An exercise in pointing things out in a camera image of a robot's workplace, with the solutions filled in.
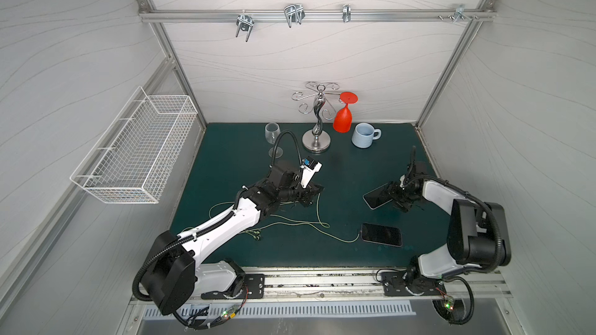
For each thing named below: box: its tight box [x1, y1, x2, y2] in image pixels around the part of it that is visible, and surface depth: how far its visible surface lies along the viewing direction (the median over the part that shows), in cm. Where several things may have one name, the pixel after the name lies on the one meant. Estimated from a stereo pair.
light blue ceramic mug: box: [351, 122, 382, 149], surface depth 113 cm
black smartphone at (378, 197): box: [362, 183, 394, 210], surface depth 97 cm
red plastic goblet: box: [332, 91, 359, 134], surface depth 99 cm
